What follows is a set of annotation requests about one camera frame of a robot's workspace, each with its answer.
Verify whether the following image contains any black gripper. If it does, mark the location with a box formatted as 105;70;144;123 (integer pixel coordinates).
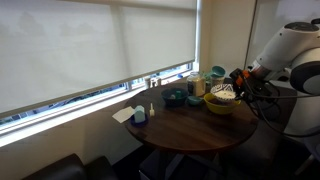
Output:
232;75;268;103

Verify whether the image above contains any white patterned plate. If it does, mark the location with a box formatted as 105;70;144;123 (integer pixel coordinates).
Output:
210;83;238;103

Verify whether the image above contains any yellow bowl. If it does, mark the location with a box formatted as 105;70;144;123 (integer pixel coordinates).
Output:
203;92;242;116

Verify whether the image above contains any teal bowl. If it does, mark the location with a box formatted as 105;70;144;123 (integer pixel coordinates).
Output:
210;65;227;79

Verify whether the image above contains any dark blue bowl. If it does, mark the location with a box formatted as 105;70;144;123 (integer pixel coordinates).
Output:
161;87;190;108

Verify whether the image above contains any patterned white cup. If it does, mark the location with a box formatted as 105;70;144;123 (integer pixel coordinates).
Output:
210;75;226;89

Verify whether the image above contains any clear glass jar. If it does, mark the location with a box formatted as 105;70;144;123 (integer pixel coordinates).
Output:
186;70;207;98

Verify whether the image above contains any black leather chair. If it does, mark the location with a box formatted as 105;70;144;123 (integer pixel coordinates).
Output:
229;84;301;171

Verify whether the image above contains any small glass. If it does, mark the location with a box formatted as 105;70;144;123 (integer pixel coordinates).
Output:
151;76;163;89
144;76;153;90

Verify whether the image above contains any dark table base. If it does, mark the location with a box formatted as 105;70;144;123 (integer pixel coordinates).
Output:
138;148;222;180

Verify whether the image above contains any dark blue saucer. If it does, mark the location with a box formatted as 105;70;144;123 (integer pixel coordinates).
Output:
129;114;150;129

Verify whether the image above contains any white paper sheet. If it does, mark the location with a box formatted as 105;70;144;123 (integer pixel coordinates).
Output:
111;105;136;124

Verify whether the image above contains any wide white roller blind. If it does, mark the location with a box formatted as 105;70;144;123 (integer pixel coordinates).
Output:
0;0;198;116

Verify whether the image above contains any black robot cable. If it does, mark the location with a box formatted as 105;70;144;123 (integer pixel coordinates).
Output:
241;78;320;139

